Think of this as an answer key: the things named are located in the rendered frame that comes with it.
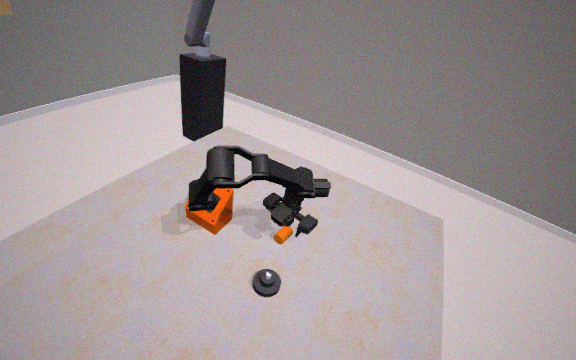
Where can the orange knob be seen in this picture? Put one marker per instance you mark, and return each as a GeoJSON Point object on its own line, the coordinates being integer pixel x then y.
{"type": "Point", "coordinates": [283, 234]}

